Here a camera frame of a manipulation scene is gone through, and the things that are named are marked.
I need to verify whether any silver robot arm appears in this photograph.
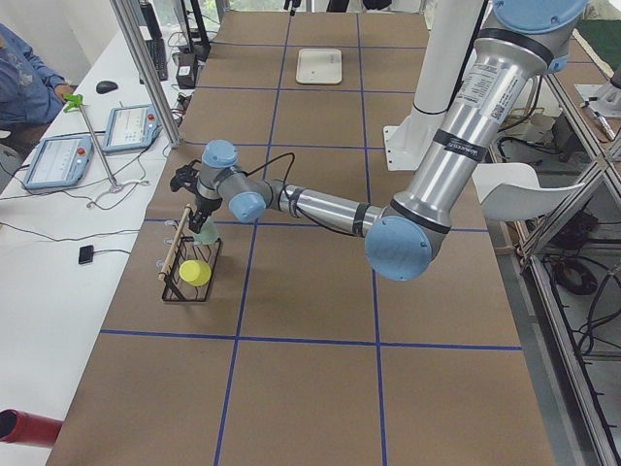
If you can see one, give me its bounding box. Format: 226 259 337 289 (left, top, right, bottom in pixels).
189 1 587 281

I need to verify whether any small black square device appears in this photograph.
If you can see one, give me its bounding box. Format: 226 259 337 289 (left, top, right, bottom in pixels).
78 245 95 265

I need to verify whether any near teach pendant tablet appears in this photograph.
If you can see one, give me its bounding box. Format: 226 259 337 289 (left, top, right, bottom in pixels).
23 136 93 191

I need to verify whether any white plastic chair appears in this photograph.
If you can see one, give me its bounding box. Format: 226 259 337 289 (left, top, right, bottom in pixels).
472 162 585 221

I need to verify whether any black computer mouse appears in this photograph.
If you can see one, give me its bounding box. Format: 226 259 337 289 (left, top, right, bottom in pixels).
95 80 118 94

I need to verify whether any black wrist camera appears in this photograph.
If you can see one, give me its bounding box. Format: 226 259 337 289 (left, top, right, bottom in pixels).
170 159 199 194

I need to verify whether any teach pendant tablet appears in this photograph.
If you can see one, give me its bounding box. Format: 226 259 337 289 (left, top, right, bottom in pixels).
103 105 161 153
23 136 93 191

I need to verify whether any black box with label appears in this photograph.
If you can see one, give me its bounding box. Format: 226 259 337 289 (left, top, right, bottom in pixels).
176 52 198 89

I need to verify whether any black camera cable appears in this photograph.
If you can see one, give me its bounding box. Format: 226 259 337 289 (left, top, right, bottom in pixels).
240 151 370 237

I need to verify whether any cream rabbit tray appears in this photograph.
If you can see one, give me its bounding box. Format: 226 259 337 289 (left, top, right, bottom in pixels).
296 48 343 85

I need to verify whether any person in blue shirt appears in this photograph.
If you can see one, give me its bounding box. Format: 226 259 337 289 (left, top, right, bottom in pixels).
1 25 75 154

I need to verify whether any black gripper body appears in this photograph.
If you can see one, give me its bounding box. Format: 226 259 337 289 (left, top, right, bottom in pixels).
192 191 221 221

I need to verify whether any pale green cup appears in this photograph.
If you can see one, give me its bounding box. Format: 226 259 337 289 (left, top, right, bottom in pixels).
193 217 219 246

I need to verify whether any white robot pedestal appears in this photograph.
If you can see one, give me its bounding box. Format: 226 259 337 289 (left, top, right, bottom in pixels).
383 0 488 171

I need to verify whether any yellow cup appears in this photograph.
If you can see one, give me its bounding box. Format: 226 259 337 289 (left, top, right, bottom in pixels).
179 259 212 287

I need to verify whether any black keyboard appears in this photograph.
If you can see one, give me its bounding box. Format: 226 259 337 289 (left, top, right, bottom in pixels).
145 39 169 81

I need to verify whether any metal rod stand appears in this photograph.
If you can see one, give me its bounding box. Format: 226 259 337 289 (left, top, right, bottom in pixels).
63 93 149 210

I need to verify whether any black wire cup rack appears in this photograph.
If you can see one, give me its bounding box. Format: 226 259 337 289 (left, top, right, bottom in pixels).
158 205 223 303

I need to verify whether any aluminium frame post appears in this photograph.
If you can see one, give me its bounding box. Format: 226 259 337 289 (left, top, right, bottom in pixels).
110 0 180 149

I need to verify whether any red cylinder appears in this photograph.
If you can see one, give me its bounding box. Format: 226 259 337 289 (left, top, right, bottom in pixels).
1 409 63 448

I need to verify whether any far teach pendant tablet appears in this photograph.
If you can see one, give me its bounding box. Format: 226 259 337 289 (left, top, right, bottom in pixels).
103 105 161 153

